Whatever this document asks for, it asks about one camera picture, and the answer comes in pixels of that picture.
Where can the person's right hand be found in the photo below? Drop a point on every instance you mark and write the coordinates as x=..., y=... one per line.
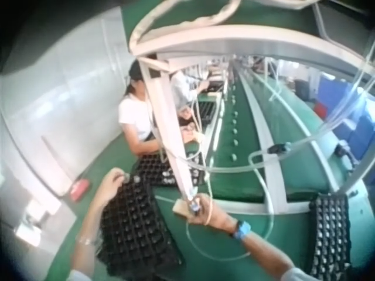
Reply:
x=215, y=218

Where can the person's left hand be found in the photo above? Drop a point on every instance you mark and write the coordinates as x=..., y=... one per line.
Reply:
x=109, y=184

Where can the person's left fingers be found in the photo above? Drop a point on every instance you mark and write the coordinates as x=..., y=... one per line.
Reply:
x=119, y=175

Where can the person's right fingers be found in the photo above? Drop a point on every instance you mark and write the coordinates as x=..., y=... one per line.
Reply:
x=202, y=209

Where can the small silver metal part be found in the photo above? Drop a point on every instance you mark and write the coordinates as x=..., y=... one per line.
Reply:
x=126, y=176

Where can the small blue black tool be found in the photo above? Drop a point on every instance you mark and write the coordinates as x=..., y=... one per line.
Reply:
x=194, y=206

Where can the small wooden block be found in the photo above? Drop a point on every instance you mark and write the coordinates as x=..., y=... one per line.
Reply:
x=181, y=208

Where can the red floor object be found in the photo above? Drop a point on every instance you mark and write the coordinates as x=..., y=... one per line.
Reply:
x=79, y=189

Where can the green conveyor belt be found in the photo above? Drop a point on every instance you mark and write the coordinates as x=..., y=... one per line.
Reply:
x=234, y=178

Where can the blue wrist watch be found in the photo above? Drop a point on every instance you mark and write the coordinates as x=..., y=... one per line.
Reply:
x=242, y=229

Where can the black tray with silver parts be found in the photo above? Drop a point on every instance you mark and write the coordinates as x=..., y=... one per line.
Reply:
x=167, y=169

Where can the large black compartment tray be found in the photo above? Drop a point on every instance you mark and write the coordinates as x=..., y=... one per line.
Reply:
x=134, y=231

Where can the row of small green parts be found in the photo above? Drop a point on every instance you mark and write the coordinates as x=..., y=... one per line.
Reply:
x=234, y=142

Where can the long black tray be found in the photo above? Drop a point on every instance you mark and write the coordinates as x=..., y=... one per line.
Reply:
x=206, y=110

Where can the black tray with grey parts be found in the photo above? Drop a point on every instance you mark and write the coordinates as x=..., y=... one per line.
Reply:
x=329, y=234

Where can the black valve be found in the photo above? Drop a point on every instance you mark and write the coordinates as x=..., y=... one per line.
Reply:
x=341, y=150

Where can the stack of blue crates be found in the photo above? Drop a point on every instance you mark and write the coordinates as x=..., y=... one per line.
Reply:
x=351, y=117

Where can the white overhead frame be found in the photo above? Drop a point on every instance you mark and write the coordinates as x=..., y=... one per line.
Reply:
x=234, y=38

